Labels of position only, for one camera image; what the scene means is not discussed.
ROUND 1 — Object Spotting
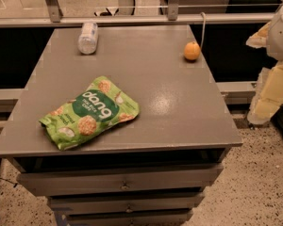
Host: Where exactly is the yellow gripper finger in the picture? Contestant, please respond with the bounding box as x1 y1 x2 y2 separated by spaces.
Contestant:
247 62 283 125
246 23 271 49

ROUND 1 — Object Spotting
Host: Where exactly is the green rice chip bag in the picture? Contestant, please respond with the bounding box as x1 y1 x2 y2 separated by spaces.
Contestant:
39 76 140 151

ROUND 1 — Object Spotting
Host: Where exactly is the orange fruit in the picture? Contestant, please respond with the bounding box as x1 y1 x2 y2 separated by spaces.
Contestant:
184 41 201 60

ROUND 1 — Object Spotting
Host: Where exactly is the grey drawer cabinet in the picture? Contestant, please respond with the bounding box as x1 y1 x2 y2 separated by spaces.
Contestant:
0 25 241 226

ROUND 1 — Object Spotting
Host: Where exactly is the clear plastic water bottle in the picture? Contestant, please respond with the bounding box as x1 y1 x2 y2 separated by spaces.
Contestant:
78 22 98 55

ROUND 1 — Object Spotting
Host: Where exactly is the white cable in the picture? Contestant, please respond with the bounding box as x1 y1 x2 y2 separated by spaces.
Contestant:
199 11 208 50

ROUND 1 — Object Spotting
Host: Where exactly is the metal frame rail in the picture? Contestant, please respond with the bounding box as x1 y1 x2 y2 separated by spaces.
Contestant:
0 0 275 27

